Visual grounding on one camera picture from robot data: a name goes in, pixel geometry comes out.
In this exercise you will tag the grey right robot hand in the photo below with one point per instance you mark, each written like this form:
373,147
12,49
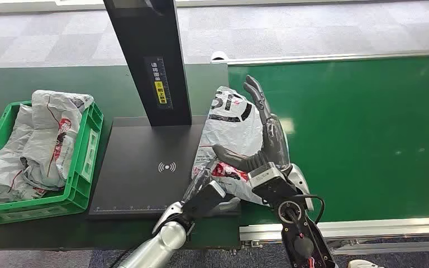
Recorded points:
273,144

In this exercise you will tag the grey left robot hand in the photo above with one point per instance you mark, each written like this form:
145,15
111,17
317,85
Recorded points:
227,206

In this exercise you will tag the white courier bag black letters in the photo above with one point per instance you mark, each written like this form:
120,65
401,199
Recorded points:
233,129

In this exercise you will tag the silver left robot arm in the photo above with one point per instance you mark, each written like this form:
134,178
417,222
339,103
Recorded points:
159,244

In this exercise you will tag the green conveyor belt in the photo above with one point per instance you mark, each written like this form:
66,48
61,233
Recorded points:
359,140

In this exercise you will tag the black inbound scanner machine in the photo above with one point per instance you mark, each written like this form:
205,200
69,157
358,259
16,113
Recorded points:
140,159

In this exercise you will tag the white conveyor end cap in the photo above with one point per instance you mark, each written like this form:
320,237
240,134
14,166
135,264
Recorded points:
219,56

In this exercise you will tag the white rounded shell piece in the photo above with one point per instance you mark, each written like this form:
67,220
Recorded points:
362,264

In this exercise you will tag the green plastic crate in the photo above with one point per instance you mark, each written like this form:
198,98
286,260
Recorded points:
77,185

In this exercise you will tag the white courier bag red print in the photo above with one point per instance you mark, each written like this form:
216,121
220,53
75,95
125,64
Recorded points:
55,140

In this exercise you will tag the crumpled grey-white courier bag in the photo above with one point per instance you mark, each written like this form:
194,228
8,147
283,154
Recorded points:
3,174

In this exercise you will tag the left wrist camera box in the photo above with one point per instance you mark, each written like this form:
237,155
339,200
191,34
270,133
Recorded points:
201,203

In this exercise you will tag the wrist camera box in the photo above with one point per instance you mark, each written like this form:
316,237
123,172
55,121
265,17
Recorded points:
201,203
270,181

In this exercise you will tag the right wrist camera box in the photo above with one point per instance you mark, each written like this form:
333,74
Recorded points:
270,181

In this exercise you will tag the aluminium conveyor side rail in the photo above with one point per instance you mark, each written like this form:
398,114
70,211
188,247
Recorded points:
377,227
329,57

